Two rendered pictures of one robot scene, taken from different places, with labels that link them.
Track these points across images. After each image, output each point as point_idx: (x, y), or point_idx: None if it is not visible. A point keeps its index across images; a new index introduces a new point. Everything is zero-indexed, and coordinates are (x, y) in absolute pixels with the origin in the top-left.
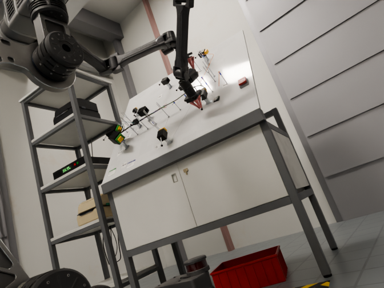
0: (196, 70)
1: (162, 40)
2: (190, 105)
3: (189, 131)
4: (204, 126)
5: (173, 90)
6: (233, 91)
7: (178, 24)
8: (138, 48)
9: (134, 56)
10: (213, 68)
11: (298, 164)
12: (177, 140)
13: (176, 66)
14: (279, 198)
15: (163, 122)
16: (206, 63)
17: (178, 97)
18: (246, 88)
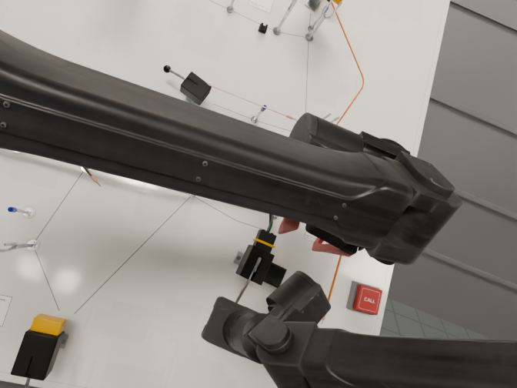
0: (262, 3)
1: (377, 232)
2: (185, 199)
3: (141, 349)
4: (198, 375)
5: (147, 1)
6: (326, 292)
7: None
8: (198, 155)
9: (127, 178)
10: (315, 81)
11: None
12: (86, 352)
13: (308, 381)
14: None
15: (51, 175)
16: (305, 15)
17: (152, 81)
18: (357, 323)
